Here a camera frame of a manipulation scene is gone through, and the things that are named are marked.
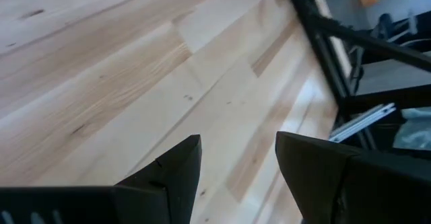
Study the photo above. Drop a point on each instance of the pale crumpled plastic bag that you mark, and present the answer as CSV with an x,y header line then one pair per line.
x,y
414,128

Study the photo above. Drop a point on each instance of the silver aluminium profile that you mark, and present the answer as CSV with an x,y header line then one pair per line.
x,y
363,121

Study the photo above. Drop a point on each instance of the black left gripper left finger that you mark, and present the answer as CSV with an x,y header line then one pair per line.
x,y
178,170

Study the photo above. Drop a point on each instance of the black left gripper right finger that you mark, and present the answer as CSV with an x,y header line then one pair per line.
x,y
313,173

